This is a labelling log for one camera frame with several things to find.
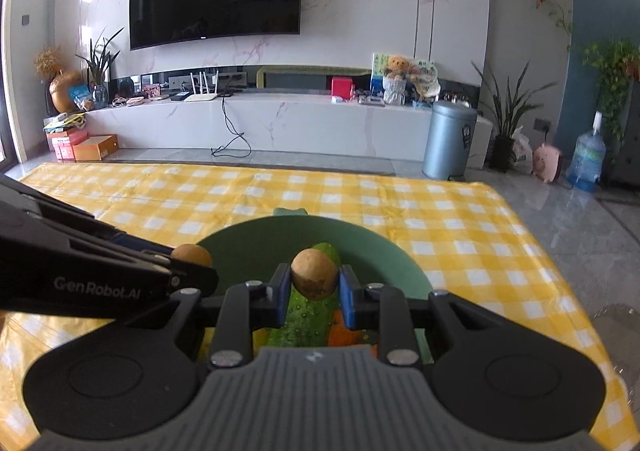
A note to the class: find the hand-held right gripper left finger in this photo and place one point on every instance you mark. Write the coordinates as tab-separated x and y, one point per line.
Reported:
280	298

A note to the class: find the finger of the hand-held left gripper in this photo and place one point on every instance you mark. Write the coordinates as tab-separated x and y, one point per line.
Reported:
197	281
100	231

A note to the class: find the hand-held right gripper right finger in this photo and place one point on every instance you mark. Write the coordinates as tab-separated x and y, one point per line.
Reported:
347	303

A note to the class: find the brown kiwi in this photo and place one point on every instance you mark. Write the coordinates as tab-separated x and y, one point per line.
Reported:
192	255
314	273

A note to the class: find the orange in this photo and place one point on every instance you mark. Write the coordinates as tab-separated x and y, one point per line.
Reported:
350	331

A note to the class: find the green cucumber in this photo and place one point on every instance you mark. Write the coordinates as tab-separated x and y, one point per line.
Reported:
305	321

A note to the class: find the green bowl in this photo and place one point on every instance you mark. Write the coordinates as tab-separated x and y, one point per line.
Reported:
370	251

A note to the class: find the orange cardboard box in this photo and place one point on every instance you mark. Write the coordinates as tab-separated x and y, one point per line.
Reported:
95	147

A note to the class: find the pink cardboard boxes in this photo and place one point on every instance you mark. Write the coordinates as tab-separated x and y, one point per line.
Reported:
65	145

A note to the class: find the stack of papers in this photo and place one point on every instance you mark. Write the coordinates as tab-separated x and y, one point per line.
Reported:
65	121

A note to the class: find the blue snack bag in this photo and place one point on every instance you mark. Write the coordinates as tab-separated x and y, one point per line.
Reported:
80	98

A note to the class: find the yellow checkered tablecloth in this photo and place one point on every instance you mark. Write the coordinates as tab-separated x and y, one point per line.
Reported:
450	211

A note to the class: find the gold vase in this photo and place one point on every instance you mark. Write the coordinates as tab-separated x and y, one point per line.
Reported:
65	91

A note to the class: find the green plant in glass vase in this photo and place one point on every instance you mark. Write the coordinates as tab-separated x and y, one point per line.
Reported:
100	66

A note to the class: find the white router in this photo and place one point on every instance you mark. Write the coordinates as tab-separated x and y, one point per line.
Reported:
200	96

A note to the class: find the white marble television cabinet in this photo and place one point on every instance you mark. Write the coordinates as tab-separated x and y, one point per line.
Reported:
310	126

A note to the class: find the dried flower bunch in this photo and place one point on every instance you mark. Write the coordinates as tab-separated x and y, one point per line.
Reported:
47	61

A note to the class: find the grey pedal trash can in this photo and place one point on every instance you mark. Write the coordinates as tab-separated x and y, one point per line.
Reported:
447	141

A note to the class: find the red box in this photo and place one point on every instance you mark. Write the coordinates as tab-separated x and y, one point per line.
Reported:
341	87

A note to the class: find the white plastic bag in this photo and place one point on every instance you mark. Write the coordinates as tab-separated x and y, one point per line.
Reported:
521	151

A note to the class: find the brown teddy bear bouquet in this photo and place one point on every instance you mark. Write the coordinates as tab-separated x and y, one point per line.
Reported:
396	67

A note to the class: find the colourful picture board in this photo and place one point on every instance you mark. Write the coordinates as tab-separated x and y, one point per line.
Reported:
422	71

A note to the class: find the long-leaf potted plant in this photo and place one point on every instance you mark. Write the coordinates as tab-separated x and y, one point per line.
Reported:
505	116

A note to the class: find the blue water jug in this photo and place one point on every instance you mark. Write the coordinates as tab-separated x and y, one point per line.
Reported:
586	158

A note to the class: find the tall leafy green plant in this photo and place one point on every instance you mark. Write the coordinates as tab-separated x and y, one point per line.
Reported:
612	76

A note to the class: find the dark wall socket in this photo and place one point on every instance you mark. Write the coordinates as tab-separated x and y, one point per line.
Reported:
542	123

